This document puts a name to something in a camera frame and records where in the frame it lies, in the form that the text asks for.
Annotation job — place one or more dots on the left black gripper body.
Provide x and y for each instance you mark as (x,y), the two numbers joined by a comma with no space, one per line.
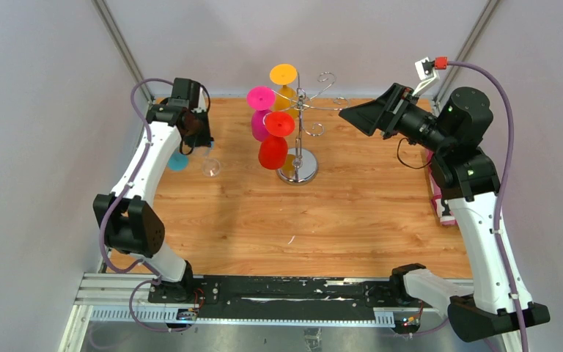
(201,134)

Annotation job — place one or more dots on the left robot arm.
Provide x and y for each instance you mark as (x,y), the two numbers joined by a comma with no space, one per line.
(130,231)

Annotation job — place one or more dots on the pink camouflage cloth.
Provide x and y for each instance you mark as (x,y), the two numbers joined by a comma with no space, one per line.
(440,206)

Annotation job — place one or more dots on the pink wine glass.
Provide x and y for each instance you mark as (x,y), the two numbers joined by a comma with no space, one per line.
(260,99)

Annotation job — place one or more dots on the aluminium frame rail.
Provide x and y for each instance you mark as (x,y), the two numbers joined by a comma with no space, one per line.
(115,296)

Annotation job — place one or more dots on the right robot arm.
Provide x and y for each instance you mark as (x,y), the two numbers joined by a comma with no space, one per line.
(498,302)

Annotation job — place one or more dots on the chrome wine glass rack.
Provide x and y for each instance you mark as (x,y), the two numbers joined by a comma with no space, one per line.
(302,165)

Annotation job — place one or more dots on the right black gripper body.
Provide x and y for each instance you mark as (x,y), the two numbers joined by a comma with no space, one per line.
(407,119)

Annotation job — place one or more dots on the yellow wine glass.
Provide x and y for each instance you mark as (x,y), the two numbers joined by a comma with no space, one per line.
(284,80)

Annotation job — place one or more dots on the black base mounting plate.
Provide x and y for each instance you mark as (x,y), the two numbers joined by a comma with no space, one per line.
(292,299)

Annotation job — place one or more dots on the clear wine glass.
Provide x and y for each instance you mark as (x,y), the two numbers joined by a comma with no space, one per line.
(210,167)

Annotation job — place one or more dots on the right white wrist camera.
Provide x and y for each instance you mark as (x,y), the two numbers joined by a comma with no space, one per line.
(428,74)

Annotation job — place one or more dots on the blue wine glass front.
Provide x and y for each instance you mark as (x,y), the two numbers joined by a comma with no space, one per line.
(177,162)

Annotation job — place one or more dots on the red wine glass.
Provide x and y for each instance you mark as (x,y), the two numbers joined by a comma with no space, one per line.
(273,150)

